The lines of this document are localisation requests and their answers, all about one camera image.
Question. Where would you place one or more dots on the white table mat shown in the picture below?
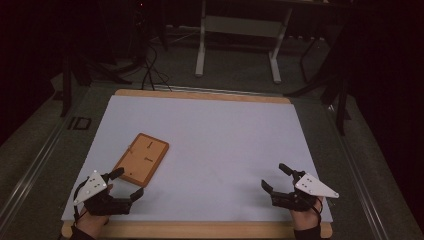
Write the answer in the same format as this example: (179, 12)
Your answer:
(216, 150)

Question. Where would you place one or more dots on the brown wooden board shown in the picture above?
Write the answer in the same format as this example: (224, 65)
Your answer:
(141, 159)

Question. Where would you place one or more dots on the black floor socket box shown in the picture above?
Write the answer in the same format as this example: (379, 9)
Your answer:
(80, 123)

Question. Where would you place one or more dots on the person's right hand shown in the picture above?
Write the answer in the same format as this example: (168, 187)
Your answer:
(305, 220)

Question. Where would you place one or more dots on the black metal stand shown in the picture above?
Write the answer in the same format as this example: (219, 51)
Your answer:
(66, 86)
(340, 106)

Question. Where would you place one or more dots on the metal floor rail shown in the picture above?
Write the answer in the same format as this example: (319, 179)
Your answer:
(31, 170)
(360, 173)

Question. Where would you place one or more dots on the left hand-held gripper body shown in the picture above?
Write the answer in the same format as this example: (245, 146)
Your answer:
(100, 204)

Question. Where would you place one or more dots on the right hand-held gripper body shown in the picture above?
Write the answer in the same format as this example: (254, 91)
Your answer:
(293, 200)

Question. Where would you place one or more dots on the white metal table frame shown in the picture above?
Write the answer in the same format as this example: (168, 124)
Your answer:
(240, 28)

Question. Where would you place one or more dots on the person's left hand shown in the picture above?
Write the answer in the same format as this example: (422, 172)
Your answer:
(93, 225)

